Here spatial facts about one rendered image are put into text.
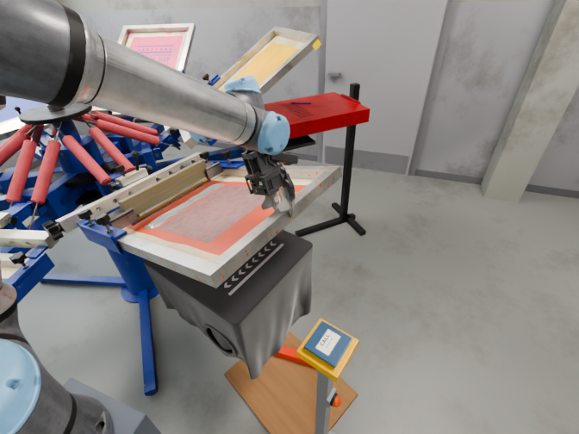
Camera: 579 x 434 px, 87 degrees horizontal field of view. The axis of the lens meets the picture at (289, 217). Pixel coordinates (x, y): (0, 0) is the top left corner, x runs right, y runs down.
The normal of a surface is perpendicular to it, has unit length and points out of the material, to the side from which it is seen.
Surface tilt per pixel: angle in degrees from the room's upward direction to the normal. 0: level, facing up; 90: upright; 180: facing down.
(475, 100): 90
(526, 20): 90
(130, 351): 0
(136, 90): 97
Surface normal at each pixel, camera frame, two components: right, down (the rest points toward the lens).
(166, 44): -0.08, -0.35
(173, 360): -0.04, -0.79
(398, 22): -0.36, 0.58
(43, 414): 1.00, -0.01
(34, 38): 0.69, 0.18
